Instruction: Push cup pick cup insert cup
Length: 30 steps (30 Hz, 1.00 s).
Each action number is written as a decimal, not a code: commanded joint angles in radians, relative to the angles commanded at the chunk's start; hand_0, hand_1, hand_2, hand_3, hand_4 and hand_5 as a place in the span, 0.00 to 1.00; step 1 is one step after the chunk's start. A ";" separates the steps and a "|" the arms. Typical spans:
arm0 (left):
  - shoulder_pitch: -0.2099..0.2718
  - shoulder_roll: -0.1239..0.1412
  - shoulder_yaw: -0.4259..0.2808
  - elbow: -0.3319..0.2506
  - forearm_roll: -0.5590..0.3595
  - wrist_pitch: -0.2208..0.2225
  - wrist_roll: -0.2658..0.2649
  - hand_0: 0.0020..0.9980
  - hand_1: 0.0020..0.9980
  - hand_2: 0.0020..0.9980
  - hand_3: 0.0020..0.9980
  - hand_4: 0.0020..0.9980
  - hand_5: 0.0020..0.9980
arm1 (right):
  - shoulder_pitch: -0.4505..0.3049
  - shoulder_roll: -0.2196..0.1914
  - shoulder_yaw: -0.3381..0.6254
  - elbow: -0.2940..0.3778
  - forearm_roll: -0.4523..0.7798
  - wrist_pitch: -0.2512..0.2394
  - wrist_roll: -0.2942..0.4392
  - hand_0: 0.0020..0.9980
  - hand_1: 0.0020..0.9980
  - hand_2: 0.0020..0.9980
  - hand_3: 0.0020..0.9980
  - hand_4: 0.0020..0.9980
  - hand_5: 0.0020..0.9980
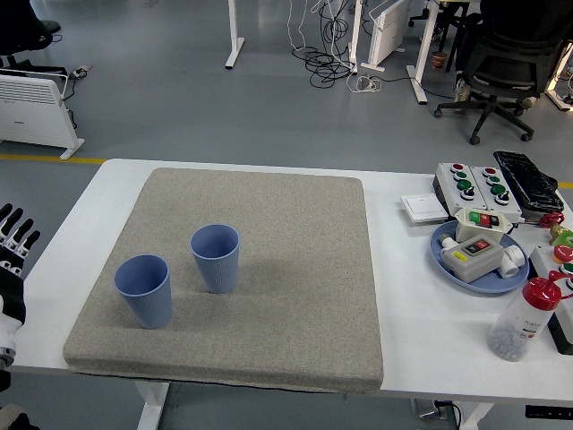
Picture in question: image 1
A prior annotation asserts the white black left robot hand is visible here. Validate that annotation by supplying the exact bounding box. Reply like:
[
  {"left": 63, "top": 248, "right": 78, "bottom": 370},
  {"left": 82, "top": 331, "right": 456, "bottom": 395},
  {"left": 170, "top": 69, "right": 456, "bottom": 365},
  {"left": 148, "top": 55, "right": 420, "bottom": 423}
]
[{"left": 0, "top": 203, "right": 42, "bottom": 349}]

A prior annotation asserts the blue ribbed cup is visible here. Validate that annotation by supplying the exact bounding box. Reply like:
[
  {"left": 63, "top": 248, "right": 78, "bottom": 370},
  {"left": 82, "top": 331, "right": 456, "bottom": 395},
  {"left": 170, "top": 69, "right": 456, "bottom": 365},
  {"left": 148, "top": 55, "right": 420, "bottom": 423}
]
[
  {"left": 189, "top": 223, "right": 242, "bottom": 295},
  {"left": 113, "top": 254, "right": 174, "bottom": 331}
]

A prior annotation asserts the white table leg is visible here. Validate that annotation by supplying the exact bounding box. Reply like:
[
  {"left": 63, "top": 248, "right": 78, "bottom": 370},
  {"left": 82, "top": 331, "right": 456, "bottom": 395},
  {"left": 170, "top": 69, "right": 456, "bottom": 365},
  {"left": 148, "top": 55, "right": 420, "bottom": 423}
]
[
  {"left": 459, "top": 400, "right": 496, "bottom": 430},
  {"left": 133, "top": 380, "right": 171, "bottom": 430}
]

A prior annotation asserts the grey-brown mat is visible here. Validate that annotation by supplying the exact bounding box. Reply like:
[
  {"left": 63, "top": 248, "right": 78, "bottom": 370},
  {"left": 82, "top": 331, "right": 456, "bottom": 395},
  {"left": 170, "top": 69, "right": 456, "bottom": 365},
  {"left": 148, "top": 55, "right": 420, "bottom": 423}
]
[{"left": 62, "top": 168, "right": 386, "bottom": 395}]

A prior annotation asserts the white desk leg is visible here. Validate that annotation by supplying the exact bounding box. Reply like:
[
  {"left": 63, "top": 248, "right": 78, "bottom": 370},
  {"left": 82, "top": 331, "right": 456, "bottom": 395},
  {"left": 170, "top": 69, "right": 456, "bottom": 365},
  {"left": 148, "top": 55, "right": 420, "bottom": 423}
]
[
  {"left": 406, "top": 0, "right": 442, "bottom": 106},
  {"left": 224, "top": 0, "right": 246, "bottom": 69},
  {"left": 346, "top": 0, "right": 364, "bottom": 75},
  {"left": 544, "top": 39, "right": 573, "bottom": 112}
]

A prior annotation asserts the white four-button control box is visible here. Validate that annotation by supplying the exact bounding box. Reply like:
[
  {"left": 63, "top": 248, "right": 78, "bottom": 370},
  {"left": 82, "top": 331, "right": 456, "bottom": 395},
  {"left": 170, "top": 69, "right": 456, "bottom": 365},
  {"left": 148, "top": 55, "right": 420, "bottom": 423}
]
[
  {"left": 468, "top": 166, "right": 524, "bottom": 224},
  {"left": 436, "top": 161, "right": 487, "bottom": 211}
]

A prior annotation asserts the blue round plate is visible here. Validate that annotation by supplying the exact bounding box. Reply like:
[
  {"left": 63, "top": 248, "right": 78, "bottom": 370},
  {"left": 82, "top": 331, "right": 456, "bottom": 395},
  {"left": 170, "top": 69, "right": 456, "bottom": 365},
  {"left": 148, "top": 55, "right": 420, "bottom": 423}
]
[{"left": 430, "top": 220, "right": 531, "bottom": 295}]

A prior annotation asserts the white pipe fitting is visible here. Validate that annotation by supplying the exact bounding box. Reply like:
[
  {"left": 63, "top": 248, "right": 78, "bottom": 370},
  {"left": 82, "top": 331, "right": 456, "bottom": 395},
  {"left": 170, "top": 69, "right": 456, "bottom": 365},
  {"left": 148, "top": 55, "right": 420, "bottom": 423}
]
[{"left": 499, "top": 244, "right": 526, "bottom": 280}]

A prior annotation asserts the clear bottle red cap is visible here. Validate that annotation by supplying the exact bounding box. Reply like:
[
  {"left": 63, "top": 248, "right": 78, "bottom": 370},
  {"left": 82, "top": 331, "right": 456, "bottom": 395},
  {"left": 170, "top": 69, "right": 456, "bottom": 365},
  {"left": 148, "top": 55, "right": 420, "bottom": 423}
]
[{"left": 486, "top": 271, "right": 573, "bottom": 363}]

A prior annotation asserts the black plastic tray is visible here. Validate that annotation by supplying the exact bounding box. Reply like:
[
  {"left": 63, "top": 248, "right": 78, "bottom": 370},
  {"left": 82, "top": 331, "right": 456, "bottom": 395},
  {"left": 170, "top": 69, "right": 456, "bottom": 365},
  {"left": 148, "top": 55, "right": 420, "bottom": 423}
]
[{"left": 493, "top": 150, "right": 566, "bottom": 212}]

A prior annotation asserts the black mesh office chair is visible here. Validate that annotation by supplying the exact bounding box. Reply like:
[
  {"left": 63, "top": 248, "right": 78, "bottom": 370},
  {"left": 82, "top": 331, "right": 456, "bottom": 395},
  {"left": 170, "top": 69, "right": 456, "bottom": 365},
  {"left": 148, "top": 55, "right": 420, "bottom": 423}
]
[{"left": 432, "top": 0, "right": 573, "bottom": 145}]

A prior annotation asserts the black desk control panel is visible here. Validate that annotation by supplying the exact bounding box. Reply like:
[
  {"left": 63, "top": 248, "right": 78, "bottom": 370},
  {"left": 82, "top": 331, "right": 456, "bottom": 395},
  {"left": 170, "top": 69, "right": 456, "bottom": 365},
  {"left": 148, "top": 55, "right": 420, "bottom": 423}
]
[{"left": 525, "top": 405, "right": 573, "bottom": 420}]

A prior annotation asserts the white panel heater black cord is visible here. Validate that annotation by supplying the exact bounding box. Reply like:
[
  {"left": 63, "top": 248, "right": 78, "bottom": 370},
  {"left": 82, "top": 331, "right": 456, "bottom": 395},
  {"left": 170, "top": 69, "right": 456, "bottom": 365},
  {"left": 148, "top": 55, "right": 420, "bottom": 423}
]
[{"left": 0, "top": 66, "right": 86, "bottom": 161}]

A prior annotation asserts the white cable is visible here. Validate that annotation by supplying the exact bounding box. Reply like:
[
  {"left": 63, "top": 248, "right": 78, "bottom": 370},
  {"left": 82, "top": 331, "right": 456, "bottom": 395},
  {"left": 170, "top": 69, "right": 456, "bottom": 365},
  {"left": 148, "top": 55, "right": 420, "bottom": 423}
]
[{"left": 286, "top": 0, "right": 324, "bottom": 51}]

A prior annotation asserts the black cable bundle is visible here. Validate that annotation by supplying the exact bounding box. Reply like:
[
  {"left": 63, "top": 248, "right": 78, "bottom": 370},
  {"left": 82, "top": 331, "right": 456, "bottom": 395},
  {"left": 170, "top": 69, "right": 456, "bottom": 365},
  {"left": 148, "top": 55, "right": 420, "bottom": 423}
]
[{"left": 293, "top": 0, "right": 359, "bottom": 89}]

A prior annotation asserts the white wall switch plate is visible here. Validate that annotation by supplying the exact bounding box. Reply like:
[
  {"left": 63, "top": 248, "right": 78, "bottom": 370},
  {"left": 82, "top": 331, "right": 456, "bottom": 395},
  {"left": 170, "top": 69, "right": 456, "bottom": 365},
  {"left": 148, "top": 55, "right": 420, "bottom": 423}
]
[{"left": 399, "top": 192, "right": 450, "bottom": 225}]

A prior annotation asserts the white green-red switch box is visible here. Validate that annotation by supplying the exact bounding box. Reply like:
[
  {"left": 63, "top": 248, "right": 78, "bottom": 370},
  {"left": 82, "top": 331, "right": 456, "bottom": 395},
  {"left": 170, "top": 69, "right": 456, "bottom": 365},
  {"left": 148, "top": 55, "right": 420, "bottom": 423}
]
[{"left": 455, "top": 207, "right": 516, "bottom": 245}]

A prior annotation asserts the grey push-button switch box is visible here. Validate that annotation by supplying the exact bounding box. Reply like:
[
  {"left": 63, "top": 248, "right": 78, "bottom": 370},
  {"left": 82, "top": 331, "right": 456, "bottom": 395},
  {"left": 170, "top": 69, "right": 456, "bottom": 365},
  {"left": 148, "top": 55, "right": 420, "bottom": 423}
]
[{"left": 440, "top": 235, "right": 506, "bottom": 284}]

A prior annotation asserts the red-handled brass valve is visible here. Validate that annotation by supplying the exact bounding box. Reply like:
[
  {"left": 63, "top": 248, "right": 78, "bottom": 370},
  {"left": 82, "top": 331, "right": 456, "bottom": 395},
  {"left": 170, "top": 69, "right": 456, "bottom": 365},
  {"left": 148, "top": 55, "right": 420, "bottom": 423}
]
[{"left": 539, "top": 212, "right": 569, "bottom": 244}]

